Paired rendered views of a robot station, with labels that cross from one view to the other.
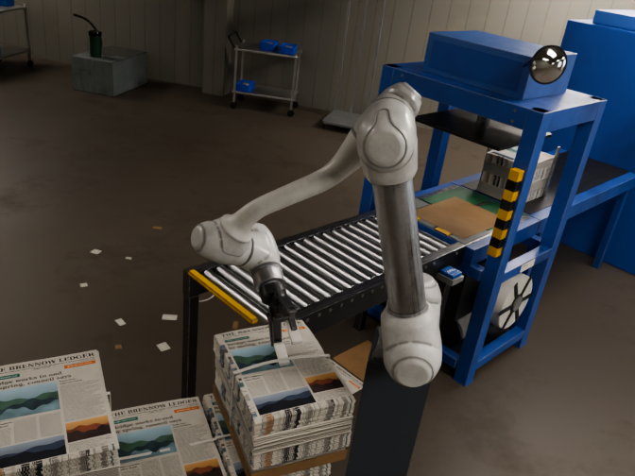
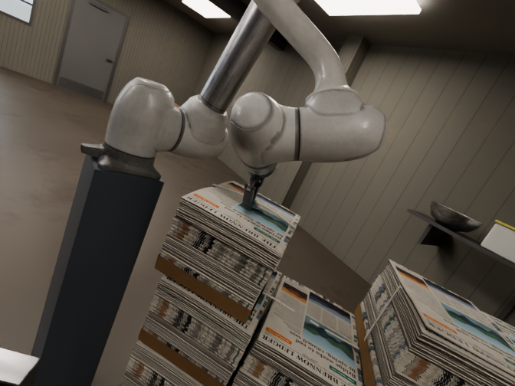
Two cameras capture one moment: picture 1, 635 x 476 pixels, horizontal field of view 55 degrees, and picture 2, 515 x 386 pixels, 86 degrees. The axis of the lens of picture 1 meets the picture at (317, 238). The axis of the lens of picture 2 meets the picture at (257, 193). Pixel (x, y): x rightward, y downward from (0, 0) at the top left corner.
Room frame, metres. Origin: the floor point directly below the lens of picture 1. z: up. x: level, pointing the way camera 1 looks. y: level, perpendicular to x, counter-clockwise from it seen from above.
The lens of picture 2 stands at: (2.01, 0.53, 1.31)
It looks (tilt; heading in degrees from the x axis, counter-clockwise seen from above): 14 degrees down; 217
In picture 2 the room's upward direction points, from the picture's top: 25 degrees clockwise
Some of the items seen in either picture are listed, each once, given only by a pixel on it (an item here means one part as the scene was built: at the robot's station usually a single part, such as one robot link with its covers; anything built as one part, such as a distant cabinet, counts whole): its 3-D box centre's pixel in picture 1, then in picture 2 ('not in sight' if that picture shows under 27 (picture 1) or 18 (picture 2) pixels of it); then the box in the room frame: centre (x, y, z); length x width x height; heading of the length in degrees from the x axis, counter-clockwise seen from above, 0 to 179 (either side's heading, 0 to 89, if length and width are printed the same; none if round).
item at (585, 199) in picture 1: (550, 183); not in sight; (4.11, -1.57, 0.75); 1.55 x 0.65 x 0.10; 137
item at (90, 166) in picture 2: (377, 462); (87, 286); (1.60, -0.32, 0.50); 0.20 x 0.20 x 1.00; 80
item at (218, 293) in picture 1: (220, 295); not in sight; (2.06, 0.35, 0.81); 0.43 x 0.03 x 0.02; 47
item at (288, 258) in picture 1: (307, 271); not in sight; (2.40, 0.02, 0.77); 0.47 x 0.05 x 0.05; 47
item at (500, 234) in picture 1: (505, 213); not in sight; (2.72, -0.88, 1.05); 0.05 x 0.05 x 0.45; 47
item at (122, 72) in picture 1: (105, 51); not in sight; (7.86, 2.99, 0.43); 0.89 x 0.71 x 0.85; 170
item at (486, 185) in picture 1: (516, 173); not in sight; (3.70, -1.19, 0.93); 0.38 x 0.30 x 0.26; 137
